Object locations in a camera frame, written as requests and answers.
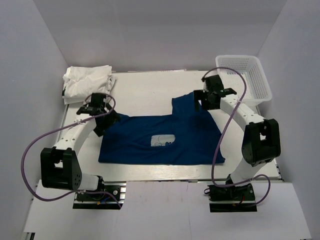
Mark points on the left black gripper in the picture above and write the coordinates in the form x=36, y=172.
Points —
x=113, y=117

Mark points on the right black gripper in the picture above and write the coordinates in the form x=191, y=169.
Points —
x=199, y=94

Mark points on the blue printed t shirt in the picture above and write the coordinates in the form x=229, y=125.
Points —
x=184, y=137

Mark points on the white t shirt stack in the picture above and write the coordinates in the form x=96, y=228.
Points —
x=81, y=82

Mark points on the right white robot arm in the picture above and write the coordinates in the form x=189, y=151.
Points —
x=261, y=136

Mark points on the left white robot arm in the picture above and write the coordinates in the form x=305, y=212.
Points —
x=60, y=168

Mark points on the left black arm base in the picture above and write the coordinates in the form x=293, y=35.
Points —
x=112, y=198

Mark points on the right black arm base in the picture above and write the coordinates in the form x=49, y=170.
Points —
x=233, y=199

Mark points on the white perforated plastic basket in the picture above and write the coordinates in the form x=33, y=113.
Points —
x=234, y=67

